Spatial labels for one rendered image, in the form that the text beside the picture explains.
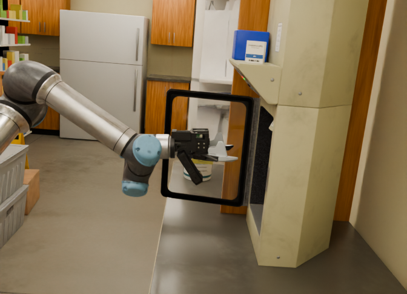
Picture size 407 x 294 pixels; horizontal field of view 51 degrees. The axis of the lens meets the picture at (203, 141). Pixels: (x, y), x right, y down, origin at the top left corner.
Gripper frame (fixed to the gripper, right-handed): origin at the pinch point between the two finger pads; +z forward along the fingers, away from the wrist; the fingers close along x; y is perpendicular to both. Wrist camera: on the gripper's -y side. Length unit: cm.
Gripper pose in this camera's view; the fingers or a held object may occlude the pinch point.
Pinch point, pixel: (235, 154)
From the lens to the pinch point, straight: 129.7
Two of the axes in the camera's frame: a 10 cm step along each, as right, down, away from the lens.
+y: 0.2, -9.7, -2.3
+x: -0.2, -2.3, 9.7
